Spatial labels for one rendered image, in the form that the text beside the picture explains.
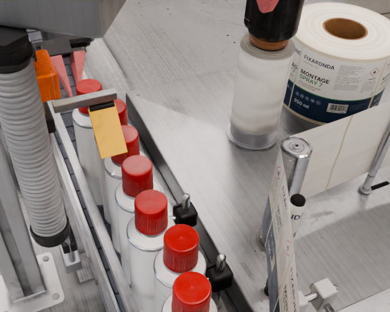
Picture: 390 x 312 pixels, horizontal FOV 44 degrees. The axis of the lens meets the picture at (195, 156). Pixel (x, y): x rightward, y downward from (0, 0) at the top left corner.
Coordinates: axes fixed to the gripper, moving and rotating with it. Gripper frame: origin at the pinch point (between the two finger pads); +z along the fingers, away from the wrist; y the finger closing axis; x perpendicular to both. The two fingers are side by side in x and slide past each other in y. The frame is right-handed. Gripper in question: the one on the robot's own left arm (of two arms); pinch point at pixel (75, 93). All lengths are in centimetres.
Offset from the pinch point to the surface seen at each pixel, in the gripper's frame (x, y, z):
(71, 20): -55, -7, -2
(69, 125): 2.2, -2.2, 5.2
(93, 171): -18.2, -3.0, 11.7
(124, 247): -29.5, -3.5, 20.2
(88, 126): -23.4, -3.0, 5.4
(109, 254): -29.4, -5.4, 20.5
